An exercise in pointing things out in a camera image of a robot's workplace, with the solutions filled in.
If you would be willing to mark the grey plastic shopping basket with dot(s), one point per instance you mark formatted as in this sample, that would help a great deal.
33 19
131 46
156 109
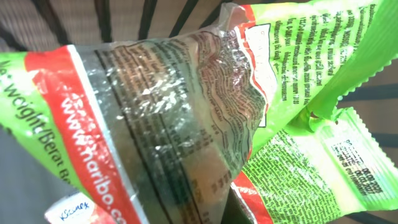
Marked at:
102 18

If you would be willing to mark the green Haribo candy bag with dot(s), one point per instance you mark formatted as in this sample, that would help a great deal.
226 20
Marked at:
174 112

